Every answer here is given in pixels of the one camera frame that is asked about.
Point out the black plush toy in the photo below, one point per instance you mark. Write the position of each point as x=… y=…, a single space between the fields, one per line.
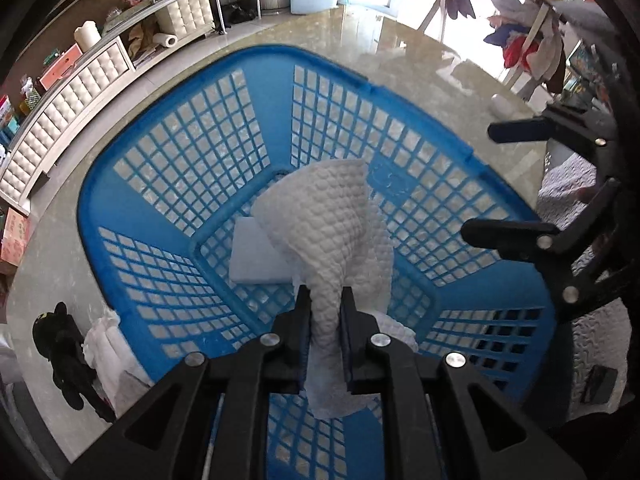
x=60 y=345

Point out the white quilted blanket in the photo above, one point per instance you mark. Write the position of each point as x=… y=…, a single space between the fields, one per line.
x=600 y=340

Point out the pink box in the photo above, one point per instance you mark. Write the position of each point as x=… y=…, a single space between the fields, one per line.
x=60 y=66

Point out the white fluffy towel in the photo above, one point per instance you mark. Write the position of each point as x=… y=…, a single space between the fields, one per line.
x=107 y=355

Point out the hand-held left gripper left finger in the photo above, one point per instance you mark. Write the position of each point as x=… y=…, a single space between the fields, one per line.
x=303 y=320

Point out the white tufted cabinet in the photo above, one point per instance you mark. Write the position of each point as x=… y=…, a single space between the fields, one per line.
x=75 y=90

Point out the white quilted cloth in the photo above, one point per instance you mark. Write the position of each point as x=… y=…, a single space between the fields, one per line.
x=320 y=210

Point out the white drying rack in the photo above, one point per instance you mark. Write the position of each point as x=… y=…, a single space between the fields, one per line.
x=530 y=55

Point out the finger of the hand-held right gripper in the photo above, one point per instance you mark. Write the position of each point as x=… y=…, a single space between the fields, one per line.
x=520 y=131
x=500 y=237

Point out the large white paper roll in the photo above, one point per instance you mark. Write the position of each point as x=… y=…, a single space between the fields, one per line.
x=87 y=36

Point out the small black object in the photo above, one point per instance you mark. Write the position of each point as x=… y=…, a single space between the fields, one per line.
x=600 y=384

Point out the printed cardboard box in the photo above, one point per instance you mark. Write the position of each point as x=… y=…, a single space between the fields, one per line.
x=12 y=237

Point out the blue plastic laundry basket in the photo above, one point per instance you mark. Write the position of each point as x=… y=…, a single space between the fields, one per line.
x=200 y=125

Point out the folded white cloth in basket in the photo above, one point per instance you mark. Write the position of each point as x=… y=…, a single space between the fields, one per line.
x=255 y=255

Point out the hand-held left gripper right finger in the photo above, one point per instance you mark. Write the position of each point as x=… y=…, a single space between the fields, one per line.
x=346 y=320

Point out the small white cylinder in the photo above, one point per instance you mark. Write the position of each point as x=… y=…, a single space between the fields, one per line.
x=501 y=106

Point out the paper towel roll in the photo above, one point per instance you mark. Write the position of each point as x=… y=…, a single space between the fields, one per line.
x=165 y=41

